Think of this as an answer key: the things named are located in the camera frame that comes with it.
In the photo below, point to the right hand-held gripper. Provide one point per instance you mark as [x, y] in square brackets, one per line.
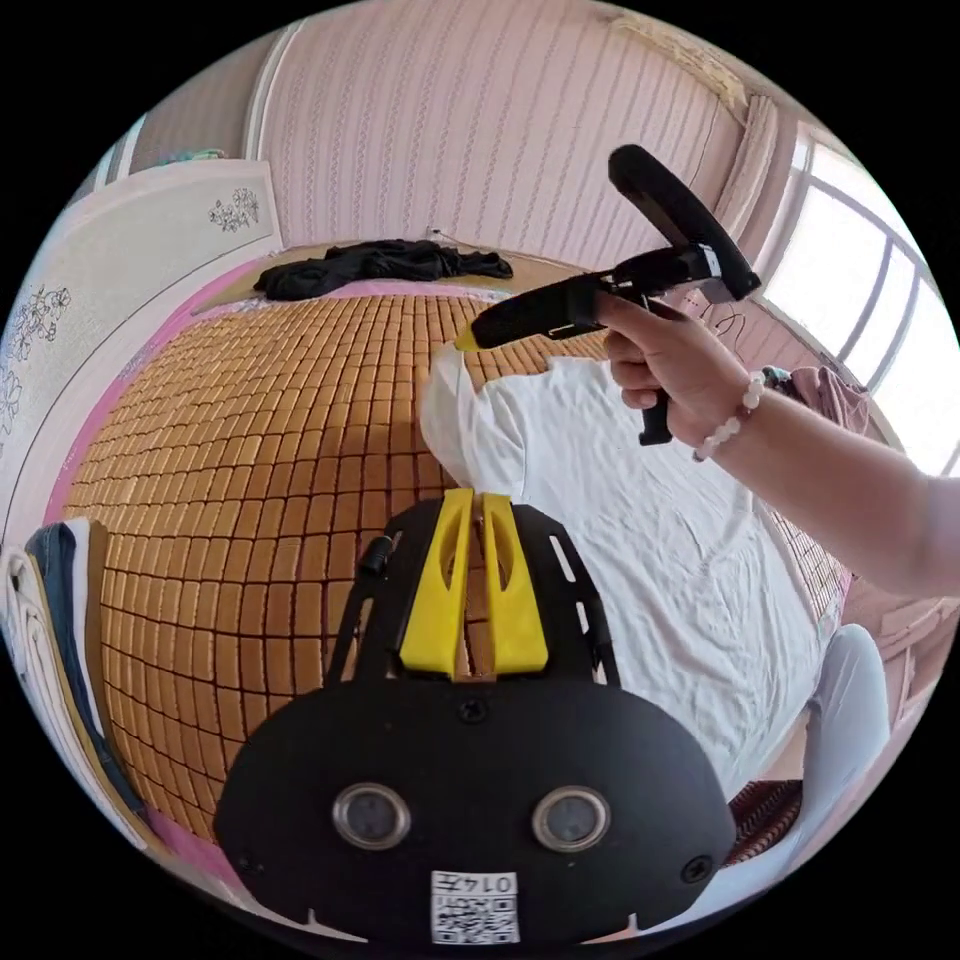
[547, 307]

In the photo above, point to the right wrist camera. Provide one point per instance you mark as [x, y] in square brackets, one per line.
[679, 210]

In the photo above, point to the pile of clothes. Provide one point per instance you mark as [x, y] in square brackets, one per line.
[45, 622]

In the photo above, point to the person's right hand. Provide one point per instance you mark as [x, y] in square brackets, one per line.
[667, 360]

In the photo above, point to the person's right forearm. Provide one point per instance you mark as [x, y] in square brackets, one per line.
[832, 487]

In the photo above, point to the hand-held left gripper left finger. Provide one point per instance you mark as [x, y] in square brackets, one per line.
[435, 592]

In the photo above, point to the dusky pink garment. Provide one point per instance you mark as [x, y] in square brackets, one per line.
[825, 397]

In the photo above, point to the person's body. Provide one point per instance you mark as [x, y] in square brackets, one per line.
[847, 720]

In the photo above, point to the white cupboard with floral print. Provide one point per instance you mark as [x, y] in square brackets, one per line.
[112, 255]

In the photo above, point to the black garment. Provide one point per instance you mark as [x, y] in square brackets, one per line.
[375, 262]

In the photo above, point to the bed with woven mat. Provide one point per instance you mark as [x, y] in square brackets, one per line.
[262, 450]

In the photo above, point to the white short sleeve shirt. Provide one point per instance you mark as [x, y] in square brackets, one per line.
[637, 540]

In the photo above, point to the window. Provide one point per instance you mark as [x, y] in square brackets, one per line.
[847, 262]

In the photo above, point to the pale curtain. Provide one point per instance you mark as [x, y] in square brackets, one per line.
[754, 157]

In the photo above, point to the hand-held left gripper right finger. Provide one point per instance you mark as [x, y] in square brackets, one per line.
[514, 600]

